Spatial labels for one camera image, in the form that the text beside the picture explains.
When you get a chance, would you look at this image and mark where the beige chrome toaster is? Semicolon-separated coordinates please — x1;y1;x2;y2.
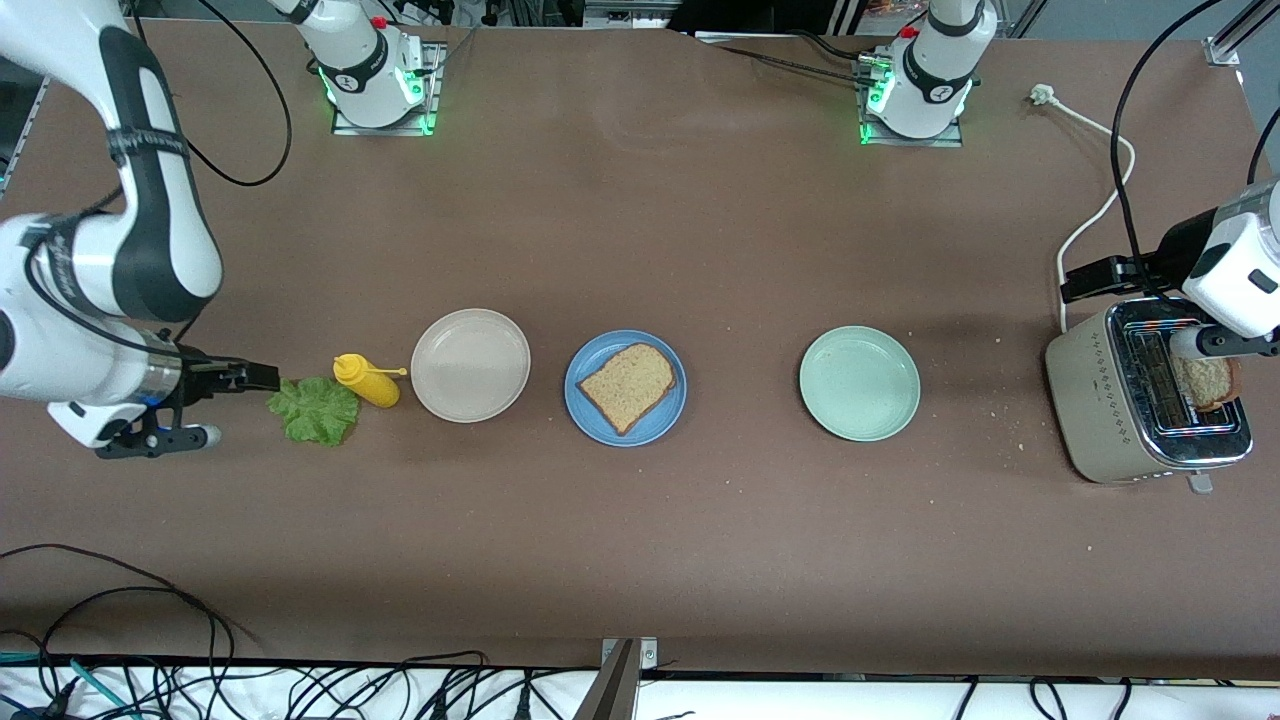
1044;296;1255;495

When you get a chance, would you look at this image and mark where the mint green round plate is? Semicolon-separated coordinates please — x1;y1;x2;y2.
798;325;922;443

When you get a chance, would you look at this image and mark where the blue round plate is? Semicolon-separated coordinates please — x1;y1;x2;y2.
564;329;689;448

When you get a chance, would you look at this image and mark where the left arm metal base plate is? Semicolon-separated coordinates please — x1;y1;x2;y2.
852;50;966;149

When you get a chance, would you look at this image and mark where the short black cable loop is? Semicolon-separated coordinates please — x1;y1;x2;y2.
38;587;236;701

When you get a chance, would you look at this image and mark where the white toaster power cord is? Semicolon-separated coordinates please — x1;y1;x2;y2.
1030;84;1138;334

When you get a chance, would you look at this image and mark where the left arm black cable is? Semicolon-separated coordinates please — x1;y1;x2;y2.
1110;0;1280;299

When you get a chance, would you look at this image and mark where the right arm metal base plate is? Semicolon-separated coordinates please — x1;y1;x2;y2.
331;40;448;138

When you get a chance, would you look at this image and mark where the aluminium profile post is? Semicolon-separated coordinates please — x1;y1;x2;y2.
573;636;661;720

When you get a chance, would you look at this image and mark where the green lettuce leaf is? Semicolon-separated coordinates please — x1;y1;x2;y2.
266;374;361;448

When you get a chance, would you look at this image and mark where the toasted bread slice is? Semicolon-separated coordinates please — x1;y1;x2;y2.
1170;352;1244;413
577;342;678;437

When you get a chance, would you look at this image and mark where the long black cable loop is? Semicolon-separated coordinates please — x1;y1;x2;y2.
0;543;241;666

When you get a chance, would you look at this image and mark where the teal cable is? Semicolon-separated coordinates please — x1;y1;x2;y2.
0;652;136;720

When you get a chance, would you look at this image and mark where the black base cable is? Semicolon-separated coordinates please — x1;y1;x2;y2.
695;28;886;89

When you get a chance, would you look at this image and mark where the beige round plate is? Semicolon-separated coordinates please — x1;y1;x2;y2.
410;308;532;424

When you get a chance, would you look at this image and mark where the yellow mustard squeeze bottle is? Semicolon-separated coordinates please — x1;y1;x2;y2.
332;353;409;409

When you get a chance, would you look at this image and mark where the aluminium frame corner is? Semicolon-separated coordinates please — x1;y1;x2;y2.
1205;0;1280;69

